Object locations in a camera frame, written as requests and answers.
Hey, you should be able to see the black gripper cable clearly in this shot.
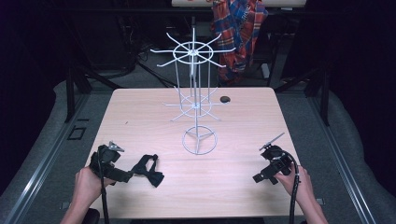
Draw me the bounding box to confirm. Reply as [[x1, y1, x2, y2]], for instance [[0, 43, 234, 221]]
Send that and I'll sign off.
[[274, 150, 301, 224], [96, 146, 110, 224]]

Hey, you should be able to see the black bow tie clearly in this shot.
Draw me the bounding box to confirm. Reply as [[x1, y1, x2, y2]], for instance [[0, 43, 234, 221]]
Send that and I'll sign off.
[[130, 153, 165, 189]]

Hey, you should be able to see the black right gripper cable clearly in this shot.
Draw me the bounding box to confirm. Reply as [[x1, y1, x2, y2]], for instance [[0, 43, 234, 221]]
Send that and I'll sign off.
[[274, 150, 301, 224]]

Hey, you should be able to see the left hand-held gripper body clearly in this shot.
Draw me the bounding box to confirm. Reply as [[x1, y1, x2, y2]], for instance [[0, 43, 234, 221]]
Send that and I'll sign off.
[[89, 141, 125, 182]]

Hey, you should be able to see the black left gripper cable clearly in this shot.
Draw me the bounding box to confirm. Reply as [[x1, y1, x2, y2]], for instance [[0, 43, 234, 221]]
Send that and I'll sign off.
[[96, 146, 110, 224]]

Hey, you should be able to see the person's right hand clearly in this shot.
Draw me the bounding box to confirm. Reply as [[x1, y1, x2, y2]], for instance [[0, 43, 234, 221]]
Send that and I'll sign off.
[[274, 164, 313, 204]]

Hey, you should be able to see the aluminium floor rail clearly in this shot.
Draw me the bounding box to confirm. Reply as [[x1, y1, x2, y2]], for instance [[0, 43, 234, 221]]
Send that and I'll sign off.
[[3, 92, 90, 224], [306, 92, 379, 224]]

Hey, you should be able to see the black metal frame stand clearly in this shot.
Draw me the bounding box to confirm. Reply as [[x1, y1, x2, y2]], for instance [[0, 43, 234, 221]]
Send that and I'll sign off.
[[274, 66, 331, 127], [64, 63, 122, 124]]

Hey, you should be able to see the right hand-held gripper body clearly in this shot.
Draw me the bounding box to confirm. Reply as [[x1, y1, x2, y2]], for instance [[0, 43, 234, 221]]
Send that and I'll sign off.
[[259, 132, 295, 177]]

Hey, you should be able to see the person's left hand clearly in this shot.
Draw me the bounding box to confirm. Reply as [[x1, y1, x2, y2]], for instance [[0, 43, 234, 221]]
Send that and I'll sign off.
[[74, 165, 117, 207]]

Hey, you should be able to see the plaid cloth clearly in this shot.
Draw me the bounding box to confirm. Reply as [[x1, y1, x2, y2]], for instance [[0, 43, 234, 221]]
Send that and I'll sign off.
[[210, 0, 269, 87]]

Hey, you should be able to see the white wire display rack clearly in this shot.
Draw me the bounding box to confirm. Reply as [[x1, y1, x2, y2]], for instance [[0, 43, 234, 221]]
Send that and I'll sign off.
[[149, 27, 237, 156]]

